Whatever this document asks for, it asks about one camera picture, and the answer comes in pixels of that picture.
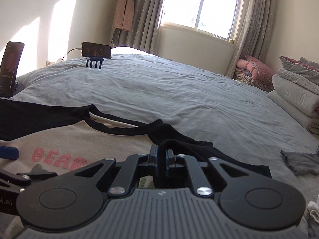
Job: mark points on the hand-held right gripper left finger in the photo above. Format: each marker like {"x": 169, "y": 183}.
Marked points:
{"x": 155, "y": 160}

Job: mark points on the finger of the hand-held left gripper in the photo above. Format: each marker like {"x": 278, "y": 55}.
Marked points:
{"x": 8, "y": 153}
{"x": 25, "y": 178}

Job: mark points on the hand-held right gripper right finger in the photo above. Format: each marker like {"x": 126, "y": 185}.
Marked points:
{"x": 170, "y": 160}

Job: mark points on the cream bear-print shirt black sleeves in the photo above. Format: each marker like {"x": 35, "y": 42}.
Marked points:
{"x": 74, "y": 134}

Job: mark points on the black smartphone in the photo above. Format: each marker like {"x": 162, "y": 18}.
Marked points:
{"x": 96, "y": 50}
{"x": 10, "y": 67}

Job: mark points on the blue phone stand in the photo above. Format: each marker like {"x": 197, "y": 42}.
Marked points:
{"x": 94, "y": 63}

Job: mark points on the pale grey folded quilt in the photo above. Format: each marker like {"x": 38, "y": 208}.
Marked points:
{"x": 289, "y": 112}

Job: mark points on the grey ruffle-edged garment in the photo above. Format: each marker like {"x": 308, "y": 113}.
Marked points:
{"x": 299, "y": 163}

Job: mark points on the dark grey hanging cloth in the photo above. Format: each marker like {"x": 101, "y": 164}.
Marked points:
{"x": 116, "y": 38}

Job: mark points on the grey star-print curtain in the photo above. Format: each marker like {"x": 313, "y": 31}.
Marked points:
{"x": 144, "y": 17}
{"x": 254, "y": 17}

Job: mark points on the white folded garment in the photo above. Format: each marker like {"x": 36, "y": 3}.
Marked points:
{"x": 313, "y": 216}

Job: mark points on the pink quilted jacket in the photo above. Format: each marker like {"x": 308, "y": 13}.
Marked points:
{"x": 124, "y": 10}

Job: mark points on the window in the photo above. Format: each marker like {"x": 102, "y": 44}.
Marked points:
{"x": 199, "y": 2}

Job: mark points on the grey pillow pink underside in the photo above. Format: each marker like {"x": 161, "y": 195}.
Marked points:
{"x": 299, "y": 63}

